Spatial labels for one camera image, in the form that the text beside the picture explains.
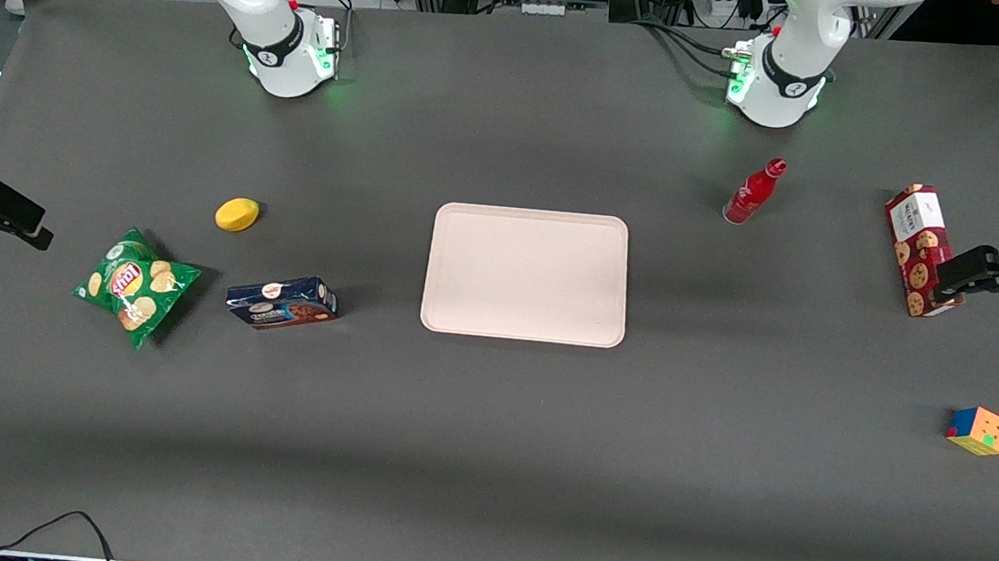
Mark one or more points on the green chips bag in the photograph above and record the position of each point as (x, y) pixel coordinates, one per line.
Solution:
(133, 285)

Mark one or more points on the power strip with black plugs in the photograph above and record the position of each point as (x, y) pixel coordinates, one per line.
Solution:
(732, 3)

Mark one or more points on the red bottle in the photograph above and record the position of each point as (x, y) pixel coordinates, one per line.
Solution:
(749, 198)

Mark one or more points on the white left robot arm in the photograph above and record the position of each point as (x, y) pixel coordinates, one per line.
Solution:
(784, 79)

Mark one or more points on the dark blue cookie box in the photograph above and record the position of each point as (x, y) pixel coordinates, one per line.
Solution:
(281, 302)

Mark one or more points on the white power strip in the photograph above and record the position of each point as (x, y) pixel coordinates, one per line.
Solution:
(543, 8)

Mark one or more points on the yellow lemon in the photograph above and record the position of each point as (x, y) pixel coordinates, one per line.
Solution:
(237, 214)

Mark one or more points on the dark grey table mat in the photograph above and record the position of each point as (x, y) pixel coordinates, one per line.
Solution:
(484, 460)

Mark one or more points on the red cookie box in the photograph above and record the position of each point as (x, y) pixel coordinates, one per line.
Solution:
(915, 235)

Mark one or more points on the colourful puzzle cube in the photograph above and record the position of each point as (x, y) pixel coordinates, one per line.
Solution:
(981, 431)

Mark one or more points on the pale pink plastic tray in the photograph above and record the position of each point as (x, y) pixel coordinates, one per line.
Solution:
(525, 274)

